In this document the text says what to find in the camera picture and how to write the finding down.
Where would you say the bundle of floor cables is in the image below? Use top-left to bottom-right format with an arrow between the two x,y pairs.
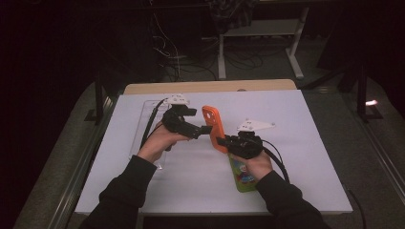
149,12 -> 221,82

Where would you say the hand-held gripper black cable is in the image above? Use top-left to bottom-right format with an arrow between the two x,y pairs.
261,138 -> 291,184
139,98 -> 168,151

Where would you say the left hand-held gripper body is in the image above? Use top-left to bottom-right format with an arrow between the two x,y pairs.
160,93 -> 203,140

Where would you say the dark plaid cloth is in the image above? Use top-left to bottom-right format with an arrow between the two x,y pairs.
206,0 -> 260,34

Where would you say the right hand-held gripper black cable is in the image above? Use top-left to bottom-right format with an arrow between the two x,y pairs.
261,138 -> 291,184

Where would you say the clear plastic bin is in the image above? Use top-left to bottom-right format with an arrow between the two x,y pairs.
128,99 -> 173,171

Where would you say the green phone case clown print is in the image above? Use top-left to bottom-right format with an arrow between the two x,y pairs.
227,152 -> 258,194

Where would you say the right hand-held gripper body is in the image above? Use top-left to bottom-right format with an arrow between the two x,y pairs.
224,118 -> 277,160

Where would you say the orange phone case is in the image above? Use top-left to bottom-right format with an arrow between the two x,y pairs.
201,105 -> 229,155

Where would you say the white frame desk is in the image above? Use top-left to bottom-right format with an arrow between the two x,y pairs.
218,6 -> 309,80

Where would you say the person's right hand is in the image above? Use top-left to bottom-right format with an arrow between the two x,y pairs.
232,149 -> 274,181

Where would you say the left hand-held gripper black cable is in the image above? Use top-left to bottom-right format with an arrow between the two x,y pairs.
139,98 -> 168,151

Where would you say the black metal stand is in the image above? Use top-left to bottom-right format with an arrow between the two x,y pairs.
84,73 -> 111,125
356,63 -> 385,123

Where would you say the person's left hand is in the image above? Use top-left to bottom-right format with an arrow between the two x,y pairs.
137,122 -> 192,164

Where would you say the black cable beside table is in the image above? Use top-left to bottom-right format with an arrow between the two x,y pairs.
346,188 -> 368,229

